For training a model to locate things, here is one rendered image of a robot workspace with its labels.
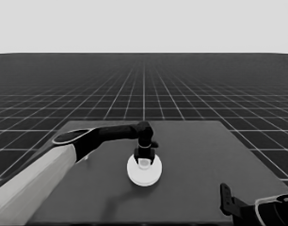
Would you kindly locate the large thick white disc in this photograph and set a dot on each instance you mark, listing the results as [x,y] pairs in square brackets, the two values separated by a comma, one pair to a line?
[136,177]

